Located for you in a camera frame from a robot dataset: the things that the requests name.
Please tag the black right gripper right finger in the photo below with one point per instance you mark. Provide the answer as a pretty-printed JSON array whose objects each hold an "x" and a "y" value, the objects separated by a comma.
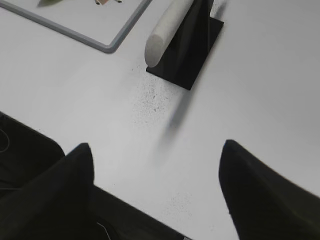
[{"x": 263, "y": 204}]

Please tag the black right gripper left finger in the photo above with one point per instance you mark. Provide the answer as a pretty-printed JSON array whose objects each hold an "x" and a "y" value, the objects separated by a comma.
[{"x": 53, "y": 206}]

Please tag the white-handled kitchen knife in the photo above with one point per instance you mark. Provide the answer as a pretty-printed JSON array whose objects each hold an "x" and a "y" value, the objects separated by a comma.
[{"x": 164, "y": 31}]

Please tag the black knife stand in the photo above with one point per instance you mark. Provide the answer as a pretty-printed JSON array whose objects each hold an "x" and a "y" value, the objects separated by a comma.
[{"x": 191, "y": 44}]

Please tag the white grey-rimmed cutting board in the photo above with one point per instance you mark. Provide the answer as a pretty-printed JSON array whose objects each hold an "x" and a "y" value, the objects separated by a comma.
[{"x": 100, "y": 24}]

